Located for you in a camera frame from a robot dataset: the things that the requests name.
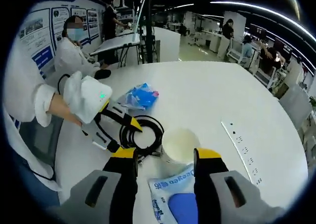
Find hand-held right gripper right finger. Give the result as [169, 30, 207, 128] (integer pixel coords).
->
[193, 147, 275, 224]

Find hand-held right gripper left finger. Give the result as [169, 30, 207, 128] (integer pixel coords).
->
[61, 147, 139, 224]

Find blue tissue pack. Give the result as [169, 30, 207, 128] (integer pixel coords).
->
[116, 82, 160, 111]

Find blue wet wipes pack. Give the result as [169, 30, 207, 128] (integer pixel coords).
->
[147, 161, 198, 224]

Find white paper cup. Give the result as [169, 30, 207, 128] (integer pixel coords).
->
[161, 127, 201, 164]

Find person's left hand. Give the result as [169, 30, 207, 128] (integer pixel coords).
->
[49, 94, 82, 126]

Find black rounded object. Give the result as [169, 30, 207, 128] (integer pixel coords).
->
[95, 69, 112, 80]

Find white flush power strip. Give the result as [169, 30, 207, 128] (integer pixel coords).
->
[220, 120, 266, 185]

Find person's grey inner shirt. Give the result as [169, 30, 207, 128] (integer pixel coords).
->
[20, 116, 64, 166]

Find white tilted desk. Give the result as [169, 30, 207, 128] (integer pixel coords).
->
[90, 35, 141, 57]

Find operator in white coat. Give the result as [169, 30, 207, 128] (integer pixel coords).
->
[3, 105, 63, 192]

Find white table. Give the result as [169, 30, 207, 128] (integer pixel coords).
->
[53, 60, 309, 224]

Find person's blue jeans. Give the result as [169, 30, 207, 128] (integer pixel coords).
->
[9, 159, 62, 207]

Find white partition counter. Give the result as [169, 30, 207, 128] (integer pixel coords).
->
[153, 26, 181, 63]

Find black vertical pole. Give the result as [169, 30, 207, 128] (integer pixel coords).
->
[147, 0, 156, 64]

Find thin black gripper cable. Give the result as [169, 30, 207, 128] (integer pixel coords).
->
[57, 73, 72, 95]

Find wall info boards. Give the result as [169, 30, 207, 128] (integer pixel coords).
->
[18, 0, 107, 79]

